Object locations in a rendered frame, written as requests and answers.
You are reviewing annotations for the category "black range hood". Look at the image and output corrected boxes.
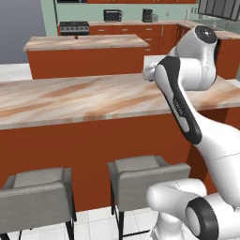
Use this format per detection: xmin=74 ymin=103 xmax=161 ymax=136
xmin=55 ymin=0 xmax=88 ymax=4

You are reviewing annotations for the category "red cupboard run with sink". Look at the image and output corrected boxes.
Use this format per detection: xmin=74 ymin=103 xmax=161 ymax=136
xmin=175 ymin=21 xmax=240 ymax=81

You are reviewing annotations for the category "red wall cupboard run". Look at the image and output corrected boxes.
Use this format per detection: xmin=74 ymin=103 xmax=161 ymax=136
xmin=86 ymin=0 xmax=198 ymax=5

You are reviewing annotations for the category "black coffee machine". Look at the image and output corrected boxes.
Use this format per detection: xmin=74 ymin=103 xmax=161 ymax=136
xmin=142 ymin=7 xmax=155 ymax=23

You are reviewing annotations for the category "black toaster oven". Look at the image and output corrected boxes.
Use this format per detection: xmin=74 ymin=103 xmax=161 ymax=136
xmin=103 ymin=8 xmax=124 ymax=23

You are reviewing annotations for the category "dark framed window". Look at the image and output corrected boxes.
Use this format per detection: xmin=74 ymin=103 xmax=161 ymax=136
xmin=197 ymin=0 xmax=240 ymax=23

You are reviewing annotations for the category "red base cupboard run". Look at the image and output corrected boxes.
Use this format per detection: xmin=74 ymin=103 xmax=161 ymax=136
xmin=56 ymin=20 xmax=180 ymax=56

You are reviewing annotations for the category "marble-top red kitchen island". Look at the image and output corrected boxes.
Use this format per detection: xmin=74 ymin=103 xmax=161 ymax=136
xmin=22 ymin=34 xmax=151 ymax=81

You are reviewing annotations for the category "marble-top red bar counter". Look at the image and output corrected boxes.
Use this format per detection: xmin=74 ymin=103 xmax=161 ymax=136
xmin=0 ymin=72 xmax=240 ymax=214

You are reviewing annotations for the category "grey bar stool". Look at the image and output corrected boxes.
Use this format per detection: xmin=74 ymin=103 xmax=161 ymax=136
xmin=0 ymin=167 xmax=78 ymax=240
xmin=107 ymin=155 xmax=192 ymax=240

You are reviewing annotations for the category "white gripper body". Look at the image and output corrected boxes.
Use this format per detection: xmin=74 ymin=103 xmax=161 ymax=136
xmin=142 ymin=62 xmax=158 ymax=83

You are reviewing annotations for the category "black and steel stove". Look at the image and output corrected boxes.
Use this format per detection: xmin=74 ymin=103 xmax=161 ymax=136
xmin=58 ymin=21 xmax=91 ymax=37

